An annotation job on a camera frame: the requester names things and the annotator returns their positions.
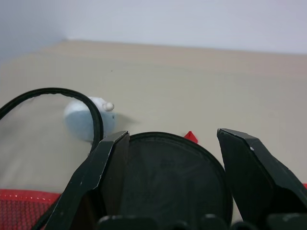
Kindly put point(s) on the blue and white round toy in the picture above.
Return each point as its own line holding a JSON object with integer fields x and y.
{"x": 109, "y": 119}

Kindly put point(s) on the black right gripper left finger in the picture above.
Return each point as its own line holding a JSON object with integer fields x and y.
{"x": 84, "y": 182}

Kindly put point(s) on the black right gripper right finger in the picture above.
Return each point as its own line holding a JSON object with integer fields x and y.
{"x": 254, "y": 177}

